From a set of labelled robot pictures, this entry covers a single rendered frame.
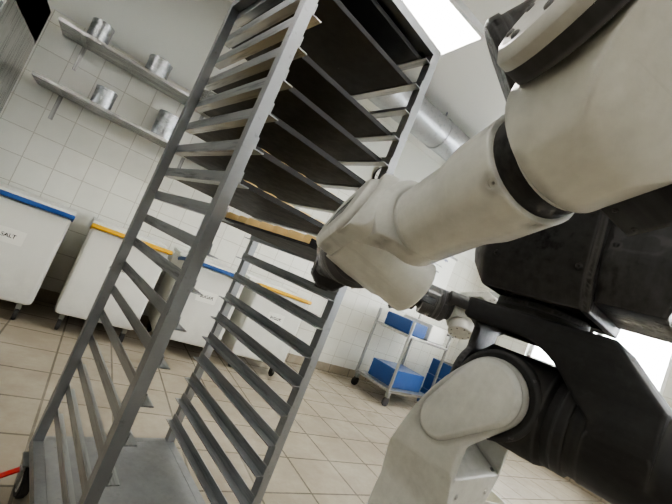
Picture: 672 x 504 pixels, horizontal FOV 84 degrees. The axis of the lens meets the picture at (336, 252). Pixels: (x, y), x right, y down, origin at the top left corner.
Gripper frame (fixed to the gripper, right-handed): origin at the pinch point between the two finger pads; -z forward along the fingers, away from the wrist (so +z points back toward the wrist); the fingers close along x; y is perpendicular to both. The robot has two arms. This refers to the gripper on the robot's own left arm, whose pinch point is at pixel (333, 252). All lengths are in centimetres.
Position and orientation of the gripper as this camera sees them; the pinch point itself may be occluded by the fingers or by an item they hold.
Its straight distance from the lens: 62.8
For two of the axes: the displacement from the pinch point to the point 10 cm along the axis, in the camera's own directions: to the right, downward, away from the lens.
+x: 3.8, -9.2, 0.7
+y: -9.1, -3.8, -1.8
